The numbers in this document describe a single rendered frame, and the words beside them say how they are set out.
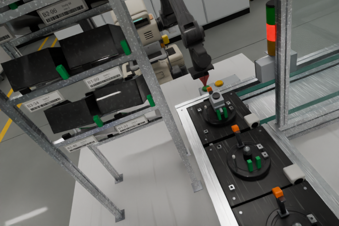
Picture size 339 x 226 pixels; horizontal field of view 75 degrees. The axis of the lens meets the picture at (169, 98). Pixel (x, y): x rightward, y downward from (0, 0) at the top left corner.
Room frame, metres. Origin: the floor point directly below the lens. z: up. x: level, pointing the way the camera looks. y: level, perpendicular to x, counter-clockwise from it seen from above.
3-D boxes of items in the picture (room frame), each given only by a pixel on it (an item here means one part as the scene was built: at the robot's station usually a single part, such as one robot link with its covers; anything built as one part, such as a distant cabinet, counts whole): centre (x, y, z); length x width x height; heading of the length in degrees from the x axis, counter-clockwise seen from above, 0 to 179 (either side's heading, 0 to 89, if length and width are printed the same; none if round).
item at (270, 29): (0.56, -0.36, 1.33); 0.05 x 0.05 x 0.05
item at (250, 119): (0.58, -0.27, 0.97); 0.05 x 0.05 x 0.04; 89
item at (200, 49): (0.77, -0.18, 1.26); 0.11 x 0.09 x 0.12; 179
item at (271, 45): (0.56, -0.36, 1.28); 0.05 x 0.05 x 0.05
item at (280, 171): (0.42, -0.17, 1.01); 0.24 x 0.24 x 0.13; 89
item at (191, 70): (0.81, -0.17, 1.17); 0.10 x 0.07 x 0.07; 89
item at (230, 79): (0.89, -0.27, 0.93); 0.21 x 0.07 x 0.06; 89
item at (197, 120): (0.68, -0.18, 0.96); 0.24 x 0.24 x 0.02; 89
